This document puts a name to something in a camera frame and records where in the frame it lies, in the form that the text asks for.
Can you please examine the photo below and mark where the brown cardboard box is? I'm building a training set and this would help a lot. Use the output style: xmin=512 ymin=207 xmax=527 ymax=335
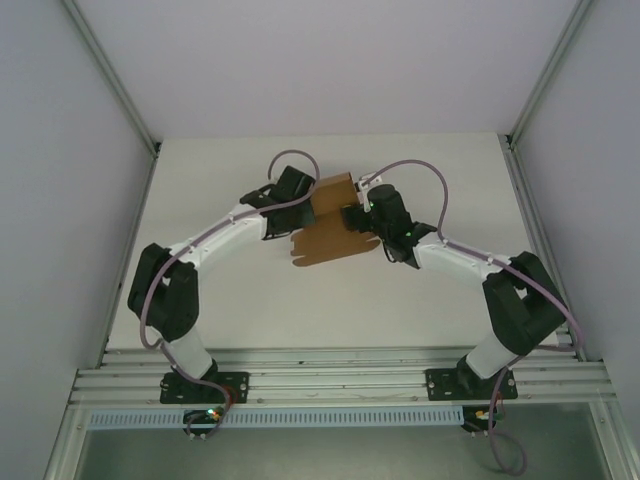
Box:
xmin=288 ymin=171 xmax=382 ymax=270

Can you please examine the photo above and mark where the black controller board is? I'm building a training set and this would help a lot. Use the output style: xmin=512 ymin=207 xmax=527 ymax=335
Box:
xmin=183 ymin=407 xmax=225 ymax=442
xmin=462 ymin=405 xmax=506 ymax=435

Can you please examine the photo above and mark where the grey metal panel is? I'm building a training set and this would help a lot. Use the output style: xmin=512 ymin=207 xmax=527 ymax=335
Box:
xmin=42 ymin=403 xmax=640 ymax=480

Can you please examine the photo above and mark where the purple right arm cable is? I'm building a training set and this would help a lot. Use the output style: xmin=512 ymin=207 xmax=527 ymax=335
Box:
xmin=357 ymin=158 xmax=585 ymax=474

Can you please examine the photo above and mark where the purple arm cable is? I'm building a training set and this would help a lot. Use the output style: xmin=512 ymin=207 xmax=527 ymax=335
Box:
xmin=139 ymin=149 xmax=322 ymax=444
xmin=357 ymin=158 xmax=585 ymax=474

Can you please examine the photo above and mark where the aluminium table side rail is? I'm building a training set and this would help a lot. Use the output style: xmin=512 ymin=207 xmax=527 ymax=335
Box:
xmin=99 ymin=144 xmax=162 ymax=361
xmin=497 ymin=132 xmax=587 ymax=362

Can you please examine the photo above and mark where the aluminium mounting rail bed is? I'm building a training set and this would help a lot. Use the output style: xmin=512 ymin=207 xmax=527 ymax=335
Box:
xmin=68 ymin=344 xmax=617 ymax=407

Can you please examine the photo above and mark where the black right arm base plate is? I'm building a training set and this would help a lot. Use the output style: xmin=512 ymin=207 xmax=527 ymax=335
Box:
xmin=424 ymin=367 xmax=517 ymax=402

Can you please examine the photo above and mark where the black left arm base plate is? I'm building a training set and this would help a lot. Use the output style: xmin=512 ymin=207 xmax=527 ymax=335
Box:
xmin=159 ymin=370 xmax=251 ymax=405

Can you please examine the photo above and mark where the light blue slotted cable duct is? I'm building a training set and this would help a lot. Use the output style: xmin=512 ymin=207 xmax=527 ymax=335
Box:
xmin=87 ymin=405 xmax=464 ymax=430

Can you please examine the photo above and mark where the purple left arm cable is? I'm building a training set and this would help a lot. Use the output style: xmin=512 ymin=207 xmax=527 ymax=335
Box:
xmin=139 ymin=149 xmax=322 ymax=444

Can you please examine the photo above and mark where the aluminium frame post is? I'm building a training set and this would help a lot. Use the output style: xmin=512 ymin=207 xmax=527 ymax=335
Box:
xmin=503 ymin=0 xmax=597 ymax=151
xmin=62 ymin=0 xmax=162 ymax=157

